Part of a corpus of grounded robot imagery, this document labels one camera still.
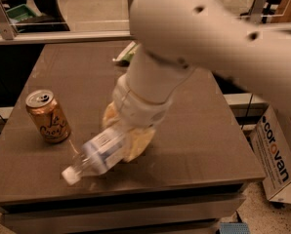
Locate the glass railing panel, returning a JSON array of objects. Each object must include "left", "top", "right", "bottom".
[{"left": 0, "top": 0, "right": 291, "bottom": 34}]

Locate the left metal railing bracket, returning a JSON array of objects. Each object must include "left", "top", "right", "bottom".
[{"left": 0, "top": 0, "right": 18, "bottom": 40}]

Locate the white Corovan cardboard box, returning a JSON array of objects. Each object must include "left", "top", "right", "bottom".
[{"left": 250, "top": 106, "right": 291, "bottom": 204}]

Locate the blue perforated step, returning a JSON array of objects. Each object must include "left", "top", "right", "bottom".
[{"left": 219, "top": 222, "right": 250, "bottom": 234}]

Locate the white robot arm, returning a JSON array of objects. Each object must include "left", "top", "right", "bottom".
[{"left": 104, "top": 0, "right": 291, "bottom": 162}]

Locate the clear blue-label plastic bottle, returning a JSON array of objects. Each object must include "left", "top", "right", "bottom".
[{"left": 62, "top": 126, "right": 126, "bottom": 185}]

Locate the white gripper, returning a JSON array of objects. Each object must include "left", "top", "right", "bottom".
[{"left": 102, "top": 75, "right": 173, "bottom": 163}]

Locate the green jalapeno chip bag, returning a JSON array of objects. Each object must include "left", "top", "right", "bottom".
[{"left": 112, "top": 41, "right": 138, "bottom": 66}]

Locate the orange LaCroix soda can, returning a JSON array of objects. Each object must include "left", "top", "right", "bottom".
[{"left": 25, "top": 90, "right": 70, "bottom": 143}]

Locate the grey cabinet with drawers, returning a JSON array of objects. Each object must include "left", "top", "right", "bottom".
[{"left": 0, "top": 42, "right": 264, "bottom": 234}]

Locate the green plastic bin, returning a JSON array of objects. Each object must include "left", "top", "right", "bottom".
[{"left": 6, "top": 4, "right": 37, "bottom": 23}]

